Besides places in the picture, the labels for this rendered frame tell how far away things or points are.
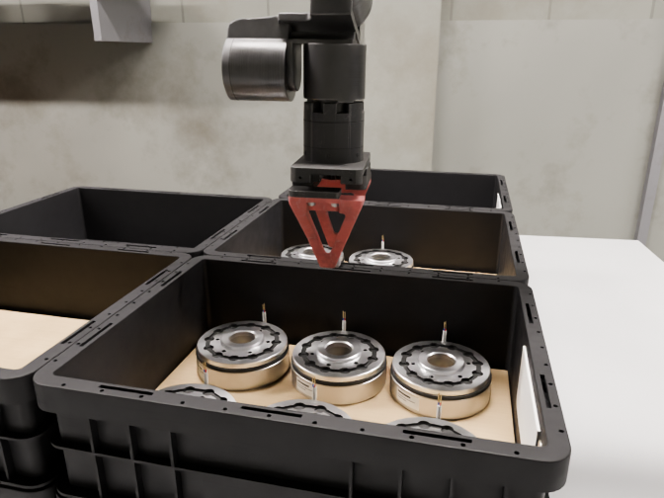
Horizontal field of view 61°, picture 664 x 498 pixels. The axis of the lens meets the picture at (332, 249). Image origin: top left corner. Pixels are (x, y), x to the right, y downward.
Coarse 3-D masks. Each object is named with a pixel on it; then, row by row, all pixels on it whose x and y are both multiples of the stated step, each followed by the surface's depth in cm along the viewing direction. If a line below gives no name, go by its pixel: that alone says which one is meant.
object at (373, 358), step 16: (320, 336) 64; (336, 336) 65; (352, 336) 65; (368, 336) 64; (304, 352) 61; (368, 352) 61; (384, 352) 61; (304, 368) 58; (320, 368) 58; (336, 368) 58; (352, 368) 58; (368, 368) 58
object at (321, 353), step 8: (320, 344) 61; (328, 344) 62; (336, 344) 62; (344, 344) 62; (352, 344) 61; (320, 352) 60; (352, 352) 60; (360, 352) 60; (328, 360) 59; (336, 360) 58; (344, 360) 59; (352, 360) 59
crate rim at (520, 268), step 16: (272, 208) 92; (384, 208) 93; (400, 208) 92; (416, 208) 91; (432, 208) 91; (448, 208) 91; (464, 208) 91; (240, 224) 82; (512, 224) 82; (224, 240) 75; (512, 240) 75; (224, 256) 70; (240, 256) 70; (256, 256) 70; (272, 256) 70; (512, 256) 70; (416, 272) 65; (432, 272) 65; (448, 272) 65; (464, 272) 65; (528, 272) 65
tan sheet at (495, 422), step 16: (192, 352) 67; (176, 368) 64; (192, 368) 64; (160, 384) 61; (176, 384) 61; (208, 384) 61; (272, 384) 61; (288, 384) 61; (496, 384) 61; (240, 400) 58; (256, 400) 58; (272, 400) 58; (368, 400) 58; (384, 400) 58; (496, 400) 58; (352, 416) 55; (368, 416) 55; (384, 416) 55; (400, 416) 55; (416, 416) 55; (480, 416) 55; (496, 416) 55; (480, 432) 53; (496, 432) 53; (512, 432) 53
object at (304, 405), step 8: (288, 400) 52; (296, 400) 52; (304, 400) 52; (312, 400) 52; (288, 408) 52; (296, 408) 52; (304, 408) 51; (312, 408) 52; (320, 408) 52; (328, 408) 51; (336, 408) 51; (336, 416) 50; (344, 416) 50
